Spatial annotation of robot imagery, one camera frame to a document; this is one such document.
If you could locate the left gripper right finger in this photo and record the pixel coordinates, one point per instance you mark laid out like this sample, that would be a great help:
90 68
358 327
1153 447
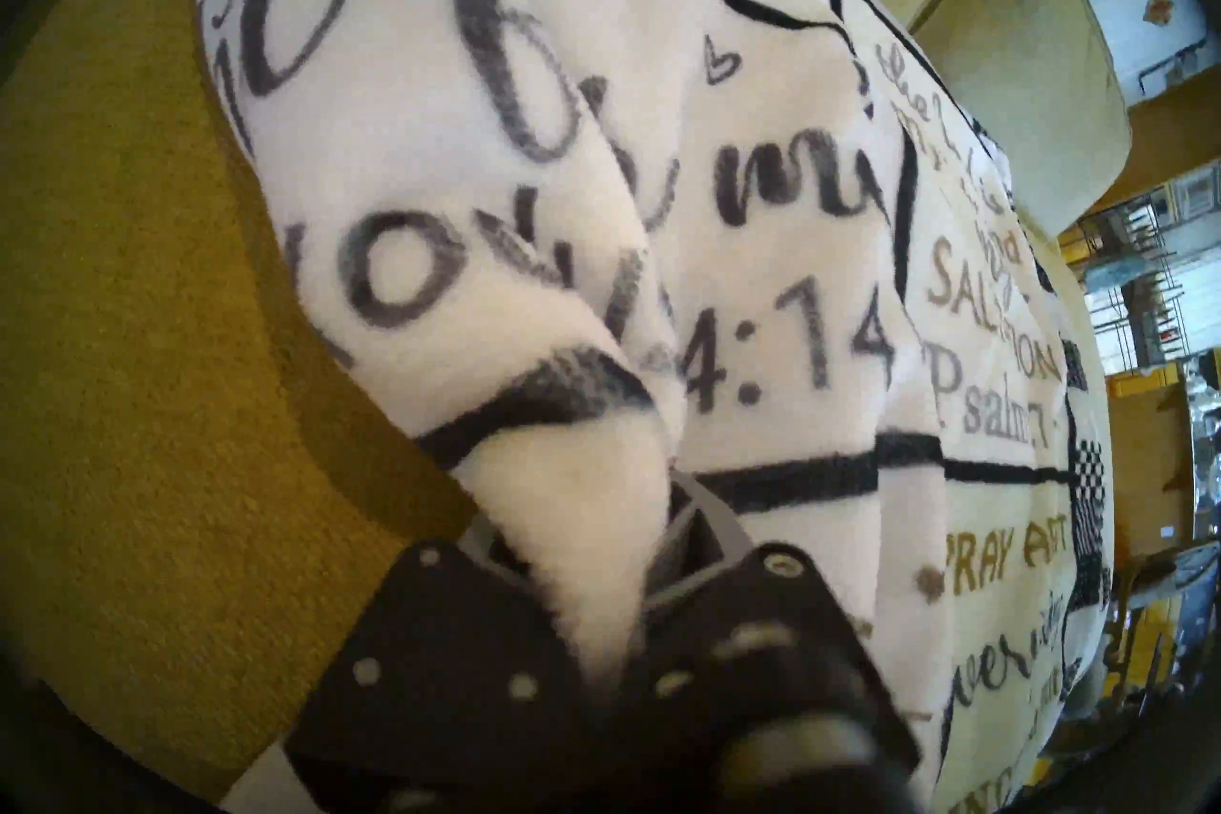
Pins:
754 707

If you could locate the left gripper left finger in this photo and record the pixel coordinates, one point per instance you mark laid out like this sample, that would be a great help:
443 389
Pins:
458 707

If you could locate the white scripture print blanket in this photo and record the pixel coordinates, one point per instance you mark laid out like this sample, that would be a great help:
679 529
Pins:
668 202

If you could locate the yellow sofa seat cushion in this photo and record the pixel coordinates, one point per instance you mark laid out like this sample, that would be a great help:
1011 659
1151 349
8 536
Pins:
143 345

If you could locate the black wrought iron chairs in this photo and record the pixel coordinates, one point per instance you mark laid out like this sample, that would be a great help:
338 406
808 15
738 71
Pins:
1145 249

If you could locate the tall wooden cabinet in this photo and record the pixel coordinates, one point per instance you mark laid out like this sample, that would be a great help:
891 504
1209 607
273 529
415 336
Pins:
1173 144

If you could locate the red diamond paper ornament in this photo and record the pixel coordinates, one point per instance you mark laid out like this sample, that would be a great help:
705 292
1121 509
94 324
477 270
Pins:
1159 11

